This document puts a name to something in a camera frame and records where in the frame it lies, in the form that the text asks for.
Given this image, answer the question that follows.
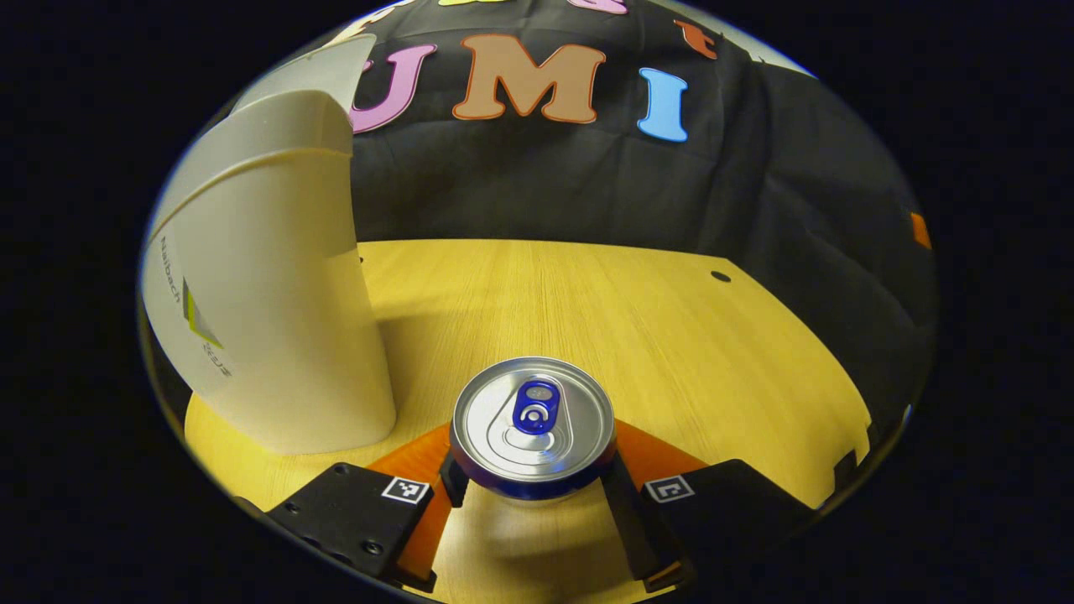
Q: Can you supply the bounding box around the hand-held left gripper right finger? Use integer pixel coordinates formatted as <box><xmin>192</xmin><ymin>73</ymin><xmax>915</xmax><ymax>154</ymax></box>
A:
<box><xmin>600</xmin><ymin>419</ymin><xmax>819</xmax><ymax>592</ymax></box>

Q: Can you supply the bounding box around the silver blue pop can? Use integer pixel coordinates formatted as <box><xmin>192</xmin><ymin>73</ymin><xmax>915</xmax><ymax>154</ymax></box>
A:
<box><xmin>450</xmin><ymin>357</ymin><xmax>617</xmax><ymax>502</ymax></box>

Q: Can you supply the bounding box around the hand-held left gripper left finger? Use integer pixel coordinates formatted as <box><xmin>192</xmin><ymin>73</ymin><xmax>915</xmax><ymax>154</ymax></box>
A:
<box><xmin>267</xmin><ymin>424</ymin><xmax>471</xmax><ymax>592</ymax></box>

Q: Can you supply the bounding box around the white desktop garbage bin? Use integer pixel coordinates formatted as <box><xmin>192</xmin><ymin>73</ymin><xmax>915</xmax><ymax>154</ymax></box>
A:
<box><xmin>141</xmin><ymin>34</ymin><xmax>397</xmax><ymax>456</ymax></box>

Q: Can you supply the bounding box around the black backdrop cloth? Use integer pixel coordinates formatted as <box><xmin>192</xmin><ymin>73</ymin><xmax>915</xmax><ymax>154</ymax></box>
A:
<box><xmin>319</xmin><ymin>0</ymin><xmax>938</xmax><ymax>437</ymax></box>

